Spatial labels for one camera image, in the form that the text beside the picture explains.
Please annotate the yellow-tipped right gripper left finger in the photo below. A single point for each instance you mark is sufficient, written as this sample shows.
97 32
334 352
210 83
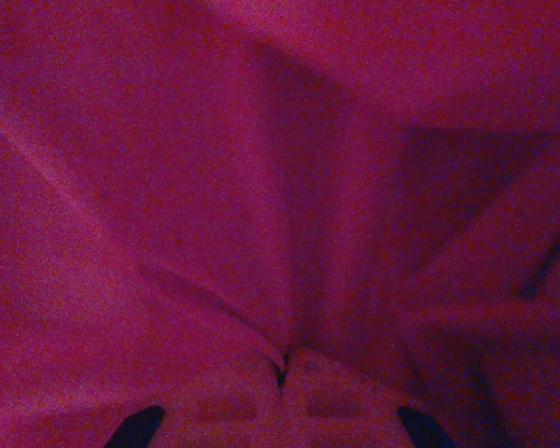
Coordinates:
224 410

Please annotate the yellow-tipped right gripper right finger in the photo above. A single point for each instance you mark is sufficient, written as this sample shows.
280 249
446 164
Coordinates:
345 410

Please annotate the red t-shirt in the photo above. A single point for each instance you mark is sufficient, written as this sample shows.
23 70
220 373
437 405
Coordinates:
214 186

